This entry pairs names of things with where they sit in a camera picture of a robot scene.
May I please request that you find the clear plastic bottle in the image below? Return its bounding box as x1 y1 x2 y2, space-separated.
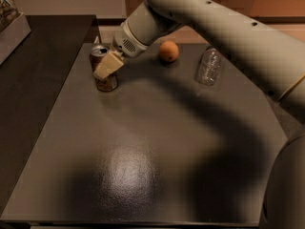
195 47 222 86

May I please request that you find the white box with items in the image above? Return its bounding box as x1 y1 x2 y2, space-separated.
0 0 31 65

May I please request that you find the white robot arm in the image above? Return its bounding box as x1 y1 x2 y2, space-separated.
93 0 305 229

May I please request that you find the orange soda can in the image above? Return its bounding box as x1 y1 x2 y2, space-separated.
89 44 118 93

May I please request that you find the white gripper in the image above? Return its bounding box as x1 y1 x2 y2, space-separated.
93 20 148 80

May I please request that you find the orange fruit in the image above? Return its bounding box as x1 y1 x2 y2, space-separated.
158 41 179 63

